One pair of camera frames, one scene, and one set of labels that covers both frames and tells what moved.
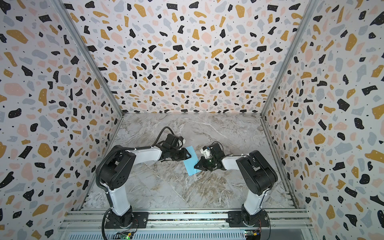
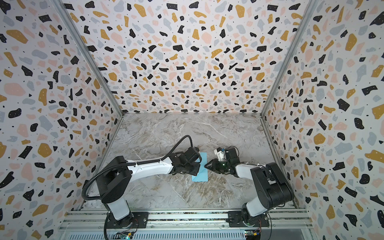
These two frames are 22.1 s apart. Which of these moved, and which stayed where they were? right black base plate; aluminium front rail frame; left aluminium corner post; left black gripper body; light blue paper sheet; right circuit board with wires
Moved: light blue paper sheet; left black gripper body
Stayed: right black base plate; left aluminium corner post; right circuit board with wires; aluminium front rail frame
